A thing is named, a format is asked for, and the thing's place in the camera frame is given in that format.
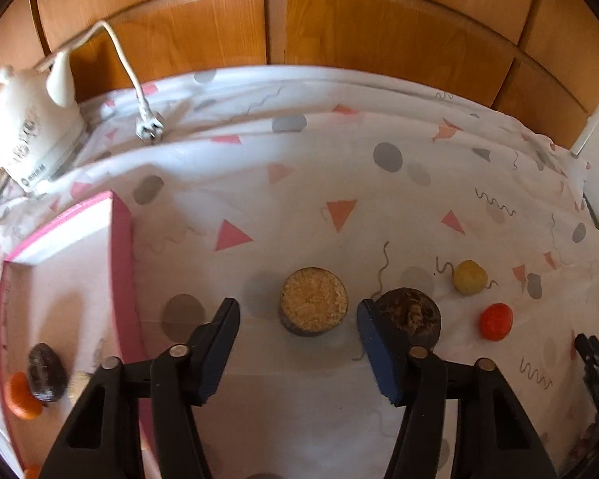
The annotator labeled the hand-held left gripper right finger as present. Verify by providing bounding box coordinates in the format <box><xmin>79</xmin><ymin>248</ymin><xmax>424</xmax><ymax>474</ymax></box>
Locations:
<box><xmin>357</xmin><ymin>298</ymin><xmax>559</xmax><ymax>479</ymax></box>

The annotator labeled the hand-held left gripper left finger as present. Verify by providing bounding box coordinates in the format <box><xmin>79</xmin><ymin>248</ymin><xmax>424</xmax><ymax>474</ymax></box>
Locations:
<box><xmin>50</xmin><ymin>297</ymin><xmax>241</xmax><ymax>479</ymax></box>

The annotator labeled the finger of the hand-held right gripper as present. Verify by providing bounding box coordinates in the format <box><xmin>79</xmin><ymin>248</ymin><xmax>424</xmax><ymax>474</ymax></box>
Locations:
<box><xmin>574</xmin><ymin>333</ymin><xmax>599</xmax><ymax>372</ymax></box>

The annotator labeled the dark brown round fruit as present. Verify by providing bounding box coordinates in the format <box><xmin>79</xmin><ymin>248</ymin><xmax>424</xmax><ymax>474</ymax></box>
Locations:
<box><xmin>372</xmin><ymin>288</ymin><xmax>442</xmax><ymax>355</ymax></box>

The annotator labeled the dark skinned sugarcane piece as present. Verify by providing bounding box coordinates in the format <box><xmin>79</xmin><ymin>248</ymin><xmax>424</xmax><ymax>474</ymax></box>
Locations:
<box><xmin>278</xmin><ymin>268</ymin><xmax>349</xmax><ymax>336</ymax></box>

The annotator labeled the small orange fruit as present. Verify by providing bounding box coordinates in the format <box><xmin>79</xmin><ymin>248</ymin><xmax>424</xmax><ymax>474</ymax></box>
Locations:
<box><xmin>480</xmin><ymin>303</ymin><xmax>514</xmax><ymax>341</ymax></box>

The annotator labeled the dark brown oval fruit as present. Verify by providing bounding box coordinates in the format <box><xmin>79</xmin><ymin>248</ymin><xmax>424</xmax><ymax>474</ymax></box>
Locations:
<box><xmin>27</xmin><ymin>342</ymin><xmax>67</xmax><ymax>403</ymax></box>

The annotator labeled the pink rimmed white tray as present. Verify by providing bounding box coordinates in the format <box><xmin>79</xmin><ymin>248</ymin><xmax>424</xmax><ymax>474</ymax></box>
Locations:
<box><xmin>0</xmin><ymin>190</ymin><xmax>161</xmax><ymax>479</ymax></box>

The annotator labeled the small yellow fruit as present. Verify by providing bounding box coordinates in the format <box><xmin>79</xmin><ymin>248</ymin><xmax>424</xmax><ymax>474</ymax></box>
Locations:
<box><xmin>453</xmin><ymin>260</ymin><xmax>488</xmax><ymax>294</ymax></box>

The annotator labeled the pale sugarcane piece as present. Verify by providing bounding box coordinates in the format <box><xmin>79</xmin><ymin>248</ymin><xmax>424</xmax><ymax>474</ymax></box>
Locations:
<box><xmin>68</xmin><ymin>370</ymin><xmax>93</xmax><ymax>402</ymax></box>

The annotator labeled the large orange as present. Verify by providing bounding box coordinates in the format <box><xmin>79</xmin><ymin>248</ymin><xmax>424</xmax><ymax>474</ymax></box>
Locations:
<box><xmin>7</xmin><ymin>372</ymin><xmax>45</xmax><ymax>419</ymax></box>

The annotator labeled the white patterned tablecloth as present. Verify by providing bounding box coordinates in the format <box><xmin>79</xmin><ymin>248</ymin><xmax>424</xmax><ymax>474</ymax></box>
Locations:
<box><xmin>0</xmin><ymin>66</ymin><xmax>599</xmax><ymax>479</ymax></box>

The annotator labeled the silver kettle base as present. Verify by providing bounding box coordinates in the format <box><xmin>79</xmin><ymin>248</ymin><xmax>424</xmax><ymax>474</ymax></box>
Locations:
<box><xmin>17</xmin><ymin>130</ymin><xmax>89</xmax><ymax>195</ymax></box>

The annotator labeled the white floral ceramic kettle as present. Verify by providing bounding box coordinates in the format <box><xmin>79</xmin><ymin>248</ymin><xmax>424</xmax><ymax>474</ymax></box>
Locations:
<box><xmin>0</xmin><ymin>52</ymin><xmax>88</xmax><ymax>193</ymax></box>

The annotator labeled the white power cable with plug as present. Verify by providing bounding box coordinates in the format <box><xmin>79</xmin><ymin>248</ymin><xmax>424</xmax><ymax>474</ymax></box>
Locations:
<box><xmin>34</xmin><ymin>20</ymin><xmax>167</xmax><ymax>143</ymax></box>

